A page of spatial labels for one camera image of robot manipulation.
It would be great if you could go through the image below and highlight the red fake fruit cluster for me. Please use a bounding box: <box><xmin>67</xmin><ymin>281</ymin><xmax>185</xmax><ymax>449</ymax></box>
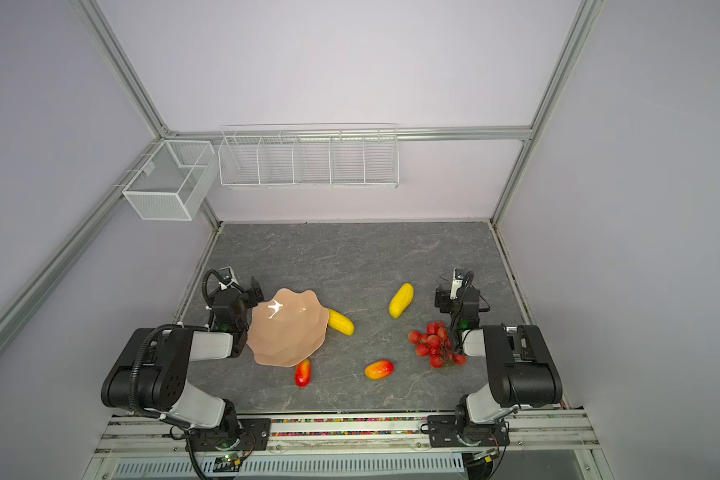
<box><xmin>407</xmin><ymin>321</ymin><xmax>467</xmax><ymax>369</ymax></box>

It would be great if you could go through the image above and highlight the peach wavy fruit bowl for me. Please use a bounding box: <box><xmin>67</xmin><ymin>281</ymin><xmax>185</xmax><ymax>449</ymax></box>
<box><xmin>247</xmin><ymin>288</ymin><xmax>329</xmax><ymax>367</ymax></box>

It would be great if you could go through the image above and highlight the smooth yellow fake fruit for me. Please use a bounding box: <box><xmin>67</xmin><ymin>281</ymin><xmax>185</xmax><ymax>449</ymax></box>
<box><xmin>388</xmin><ymin>283</ymin><xmax>414</xmax><ymax>319</ymax></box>

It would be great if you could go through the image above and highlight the red yellow fake mango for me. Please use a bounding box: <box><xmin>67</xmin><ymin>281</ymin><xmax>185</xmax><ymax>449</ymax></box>
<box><xmin>294</xmin><ymin>358</ymin><xmax>312</xmax><ymax>388</ymax></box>

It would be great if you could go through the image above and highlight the red orange fake mango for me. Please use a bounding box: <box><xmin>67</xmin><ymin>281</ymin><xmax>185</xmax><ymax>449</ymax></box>
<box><xmin>364</xmin><ymin>359</ymin><xmax>395</xmax><ymax>381</ymax></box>

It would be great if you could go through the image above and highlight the textured yellow fake fruit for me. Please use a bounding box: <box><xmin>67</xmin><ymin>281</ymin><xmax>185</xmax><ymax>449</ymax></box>
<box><xmin>328</xmin><ymin>309</ymin><xmax>355</xmax><ymax>336</ymax></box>

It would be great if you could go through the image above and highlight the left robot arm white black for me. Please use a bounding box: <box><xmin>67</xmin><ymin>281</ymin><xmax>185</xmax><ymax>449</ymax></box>
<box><xmin>101</xmin><ymin>270</ymin><xmax>270</xmax><ymax>458</ymax></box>

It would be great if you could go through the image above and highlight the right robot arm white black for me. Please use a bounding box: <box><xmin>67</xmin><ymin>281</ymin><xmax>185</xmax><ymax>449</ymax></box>
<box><xmin>426</xmin><ymin>285</ymin><xmax>563</xmax><ymax>449</ymax></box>

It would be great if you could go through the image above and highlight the small white mesh basket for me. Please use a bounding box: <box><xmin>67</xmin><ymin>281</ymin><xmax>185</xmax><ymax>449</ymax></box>
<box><xmin>123</xmin><ymin>140</ymin><xmax>218</xmax><ymax>221</ymax></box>

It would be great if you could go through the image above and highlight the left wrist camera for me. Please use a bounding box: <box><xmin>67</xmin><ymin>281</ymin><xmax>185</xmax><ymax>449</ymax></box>
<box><xmin>217</xmin><ymin>266</ymin><xmax>237</xmax><ymax>286</ymax></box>

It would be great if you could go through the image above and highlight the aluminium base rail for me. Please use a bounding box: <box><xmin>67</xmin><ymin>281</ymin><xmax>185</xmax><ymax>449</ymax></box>
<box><xmin>92</xmin><ymin>409</ymin><xmax>601</xmax><ymax>460</ymax></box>

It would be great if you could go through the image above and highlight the long white wire basket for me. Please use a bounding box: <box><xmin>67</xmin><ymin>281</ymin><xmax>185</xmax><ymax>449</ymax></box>
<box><xmin>217</xmin><ymin>123</ymin><xmax>400</xmax><ymax>189</ymax></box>

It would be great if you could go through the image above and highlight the aluminium frame post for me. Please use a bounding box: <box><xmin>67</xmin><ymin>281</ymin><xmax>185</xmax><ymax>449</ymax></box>
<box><xmin>68</xmin><ymin>0</ymin><xmax>171</xmax><ymax>138</ymax></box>

